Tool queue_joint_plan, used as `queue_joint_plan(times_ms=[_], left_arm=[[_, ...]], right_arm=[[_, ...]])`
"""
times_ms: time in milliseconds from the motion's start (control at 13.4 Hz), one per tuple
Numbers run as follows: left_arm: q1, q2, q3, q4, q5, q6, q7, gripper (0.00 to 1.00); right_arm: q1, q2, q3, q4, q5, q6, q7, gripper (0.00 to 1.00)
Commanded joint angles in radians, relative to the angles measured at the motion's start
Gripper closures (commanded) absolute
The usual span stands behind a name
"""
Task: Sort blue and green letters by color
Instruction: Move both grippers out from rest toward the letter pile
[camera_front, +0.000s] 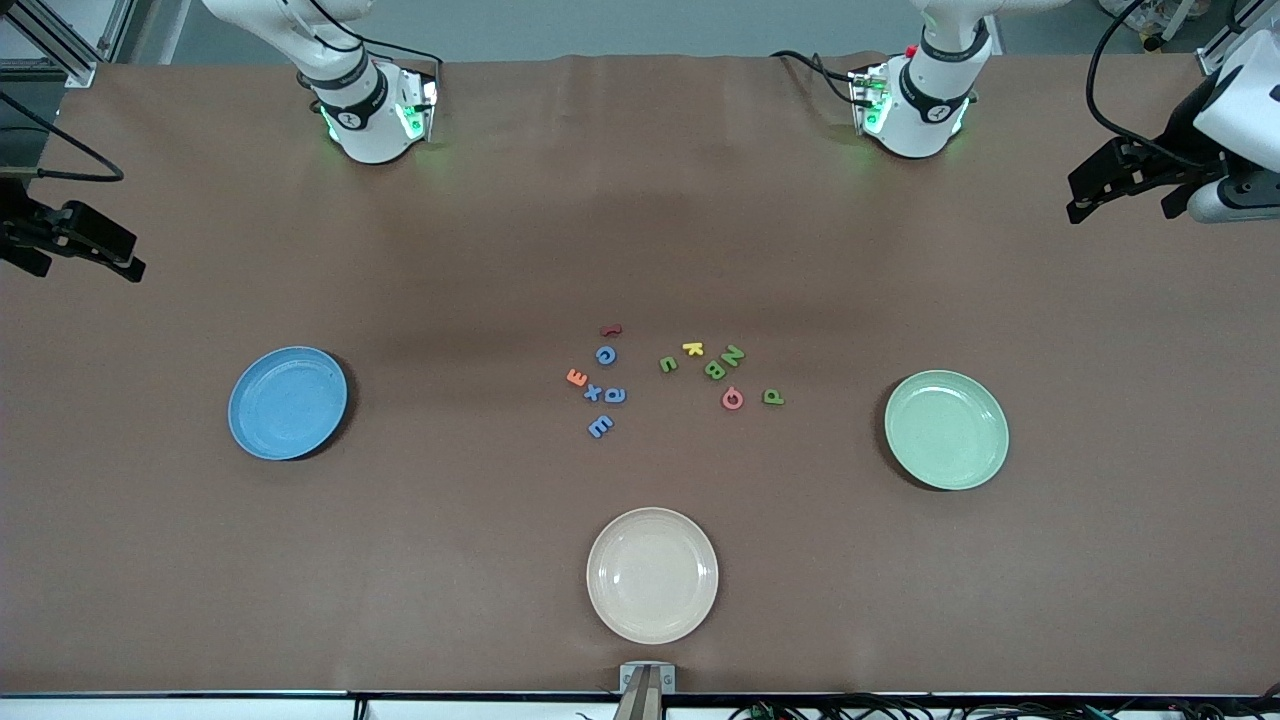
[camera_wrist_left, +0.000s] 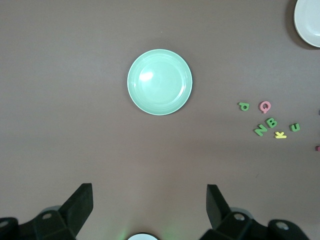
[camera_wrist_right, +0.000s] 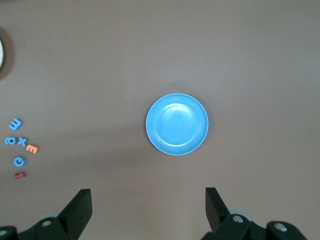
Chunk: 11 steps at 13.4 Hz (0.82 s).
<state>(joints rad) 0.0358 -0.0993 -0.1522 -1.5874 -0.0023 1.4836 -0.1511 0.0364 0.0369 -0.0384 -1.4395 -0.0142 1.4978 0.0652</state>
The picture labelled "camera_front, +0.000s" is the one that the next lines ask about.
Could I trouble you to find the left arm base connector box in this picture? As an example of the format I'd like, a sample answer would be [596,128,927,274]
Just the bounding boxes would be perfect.
[848,62,893,136]

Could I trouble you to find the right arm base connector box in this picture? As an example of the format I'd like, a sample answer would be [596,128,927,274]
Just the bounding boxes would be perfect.
[395,68,439,141]

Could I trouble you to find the chair leg with caster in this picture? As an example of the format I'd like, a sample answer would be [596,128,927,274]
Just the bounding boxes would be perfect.
[1143,0,1201,53]

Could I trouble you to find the blue plate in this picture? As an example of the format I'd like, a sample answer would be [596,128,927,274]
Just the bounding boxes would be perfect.
[228,346,349,462]

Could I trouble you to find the green plate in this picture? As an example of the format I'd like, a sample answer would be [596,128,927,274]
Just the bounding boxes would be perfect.
[884,370,1010,492]

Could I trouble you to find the brown table cover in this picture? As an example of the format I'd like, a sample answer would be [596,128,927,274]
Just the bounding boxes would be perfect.
[0,52,1280,697]

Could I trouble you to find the cream plate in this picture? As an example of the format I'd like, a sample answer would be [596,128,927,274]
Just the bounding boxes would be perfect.
[586,507,719,645]

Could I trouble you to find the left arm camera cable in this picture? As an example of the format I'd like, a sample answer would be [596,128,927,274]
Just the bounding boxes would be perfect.
[1086,0,1216,169]

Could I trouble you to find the aluminium frame profile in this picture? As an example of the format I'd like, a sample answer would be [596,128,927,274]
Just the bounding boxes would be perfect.
[1197,0,1256,76]

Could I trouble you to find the aluminium frame structure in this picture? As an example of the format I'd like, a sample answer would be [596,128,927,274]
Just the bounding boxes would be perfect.
[0,0,136,89]

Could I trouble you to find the left arm base cable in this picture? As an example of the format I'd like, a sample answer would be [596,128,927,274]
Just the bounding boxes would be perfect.
[770,48,863,107]

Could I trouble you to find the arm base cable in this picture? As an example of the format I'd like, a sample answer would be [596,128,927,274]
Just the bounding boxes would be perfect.
[355,36,445,86]
[770,48,863,107]

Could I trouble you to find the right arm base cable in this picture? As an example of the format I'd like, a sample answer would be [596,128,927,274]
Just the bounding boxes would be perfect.
[355,36,445,86]

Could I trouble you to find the white table edge rail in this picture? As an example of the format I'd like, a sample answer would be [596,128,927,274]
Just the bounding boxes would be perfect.
[0,697,1280,720]

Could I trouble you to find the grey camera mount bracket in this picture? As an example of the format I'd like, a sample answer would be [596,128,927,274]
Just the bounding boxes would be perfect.
[612,662,677,720]

